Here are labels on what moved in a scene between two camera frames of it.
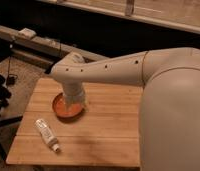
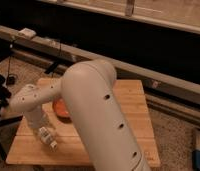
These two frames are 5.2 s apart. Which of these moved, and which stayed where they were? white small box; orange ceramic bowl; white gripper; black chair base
Moved: white gripper
Stayed: black chair base; white small box; orange ceramic bowl
